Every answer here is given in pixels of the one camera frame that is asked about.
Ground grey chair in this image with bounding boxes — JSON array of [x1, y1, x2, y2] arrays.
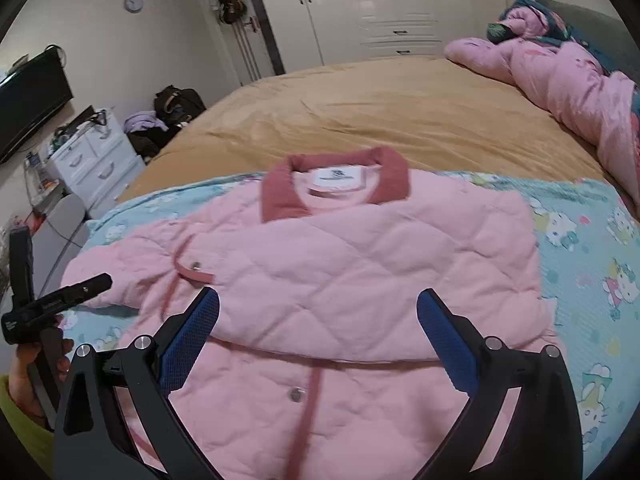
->
[[30, 192, 88, 261]]

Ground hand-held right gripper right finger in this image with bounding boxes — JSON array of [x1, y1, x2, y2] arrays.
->
[[416, 288, 585, 480]]

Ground blue cartoon printed blanket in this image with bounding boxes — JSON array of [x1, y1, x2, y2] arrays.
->
[[60, 170, 640, 471]]

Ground pink padded jacket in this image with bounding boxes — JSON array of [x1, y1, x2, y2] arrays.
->
[[444, 0, 640, 216]]

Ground dark grey headboard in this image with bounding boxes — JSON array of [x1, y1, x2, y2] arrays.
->
[[535, 0, 636, 76]]

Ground white wardrobe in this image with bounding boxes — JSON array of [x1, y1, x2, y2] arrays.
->
[[247, 0, 506, 68]]

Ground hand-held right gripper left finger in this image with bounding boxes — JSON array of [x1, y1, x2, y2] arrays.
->
[[52, 287, 236, 480]]

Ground person's left hand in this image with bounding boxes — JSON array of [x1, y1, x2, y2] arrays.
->
[[7, 314, 76, 418]]

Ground black bag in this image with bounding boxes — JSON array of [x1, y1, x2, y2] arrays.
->
[[152, 86, 207, 126]]

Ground black television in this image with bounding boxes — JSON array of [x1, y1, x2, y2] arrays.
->
[[0, 45, 75, 163]]

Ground purple clothes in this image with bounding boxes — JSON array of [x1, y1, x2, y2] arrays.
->
[[123, 111, 168, 133]]

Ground white drawer chest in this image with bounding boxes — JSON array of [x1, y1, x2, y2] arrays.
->
[[47, 107, 147, 211]]

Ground person's left forearm yellow sleeve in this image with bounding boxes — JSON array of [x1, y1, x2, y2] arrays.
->
[[0, 374, 56, 480]]

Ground room door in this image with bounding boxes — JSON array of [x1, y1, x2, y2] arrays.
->
[[235, 0, 286, 86]]

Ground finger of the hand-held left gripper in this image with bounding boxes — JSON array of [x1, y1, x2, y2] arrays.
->
[[30, 273, 113, 313], [9, 226, 35, 311]]

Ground tan bed sheet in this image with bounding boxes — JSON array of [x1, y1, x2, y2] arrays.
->
[[117, 56, 618, 203]]

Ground pink quilted jacket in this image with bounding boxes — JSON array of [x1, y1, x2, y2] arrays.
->
[[59, 146, 558, 480]]

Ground dark clothes pile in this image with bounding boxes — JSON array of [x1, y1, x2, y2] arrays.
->
[[126, 127, 173, 166]]

